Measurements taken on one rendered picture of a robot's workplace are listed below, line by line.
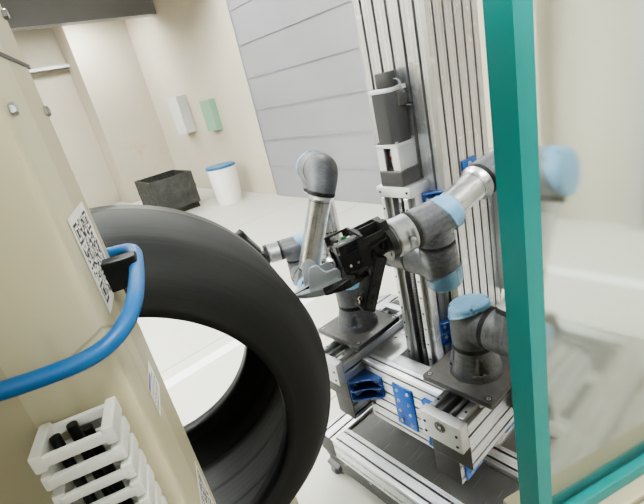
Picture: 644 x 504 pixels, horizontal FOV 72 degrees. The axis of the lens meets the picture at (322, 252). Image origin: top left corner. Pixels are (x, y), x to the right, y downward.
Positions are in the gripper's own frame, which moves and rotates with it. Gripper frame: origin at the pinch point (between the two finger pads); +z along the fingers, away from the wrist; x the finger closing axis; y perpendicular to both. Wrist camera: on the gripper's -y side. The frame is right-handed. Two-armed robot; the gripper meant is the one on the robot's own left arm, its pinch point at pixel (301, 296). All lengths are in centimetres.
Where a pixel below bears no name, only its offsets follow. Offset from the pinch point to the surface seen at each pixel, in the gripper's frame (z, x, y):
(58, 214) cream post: 19, 40, 34
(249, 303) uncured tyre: 9.6, 18.1, 12.1
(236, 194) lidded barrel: -67, -658, -120
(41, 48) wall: 132, -1014, 224
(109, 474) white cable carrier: 23, 45, 18
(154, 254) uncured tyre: 17.4, 16.0, 22.8
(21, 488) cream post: 30, 41, 18
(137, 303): 17, 41, 27
